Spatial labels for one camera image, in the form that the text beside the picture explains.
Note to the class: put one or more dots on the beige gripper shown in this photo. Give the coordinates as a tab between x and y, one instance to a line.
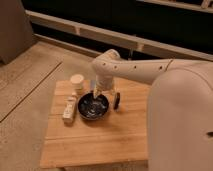
103	83

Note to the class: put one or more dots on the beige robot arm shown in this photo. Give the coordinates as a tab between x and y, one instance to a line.
179	107

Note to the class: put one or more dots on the white eraser block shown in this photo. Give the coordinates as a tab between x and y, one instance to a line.
70	109

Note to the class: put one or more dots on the small blue-grey object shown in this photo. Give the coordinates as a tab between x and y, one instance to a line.
92	85

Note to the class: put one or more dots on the white round cup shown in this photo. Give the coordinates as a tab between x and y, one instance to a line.
77	82

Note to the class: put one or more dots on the dark round bowl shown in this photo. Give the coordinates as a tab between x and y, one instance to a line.
91	108

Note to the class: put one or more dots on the wooden table board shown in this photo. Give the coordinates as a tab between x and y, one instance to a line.
120	136

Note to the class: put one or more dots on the beige cabinet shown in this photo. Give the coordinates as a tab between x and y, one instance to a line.
16	33

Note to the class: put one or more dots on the wooden rail shelf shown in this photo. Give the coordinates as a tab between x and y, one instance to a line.
135	43

